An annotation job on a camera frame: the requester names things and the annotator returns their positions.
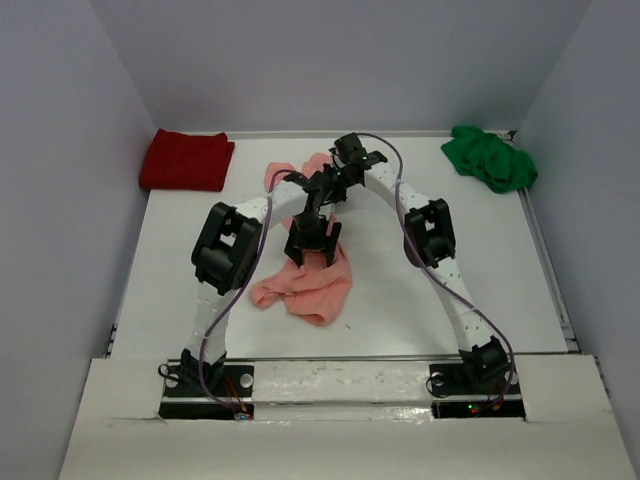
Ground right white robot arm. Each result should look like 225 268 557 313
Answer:
325 132 515 408

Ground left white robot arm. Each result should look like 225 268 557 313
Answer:
178 166 346 393

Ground pink t shirt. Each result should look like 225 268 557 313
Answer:
249 152 354 329

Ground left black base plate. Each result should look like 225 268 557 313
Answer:
158 363 255 421

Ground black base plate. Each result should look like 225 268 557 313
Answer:
158 363 255 421
425 363 526 420

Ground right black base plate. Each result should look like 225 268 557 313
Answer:
425 363 526 420

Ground crumpled green t shirt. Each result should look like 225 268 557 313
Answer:
441 125 538 194

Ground folded red t shirt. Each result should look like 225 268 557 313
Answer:
138 129 235 192

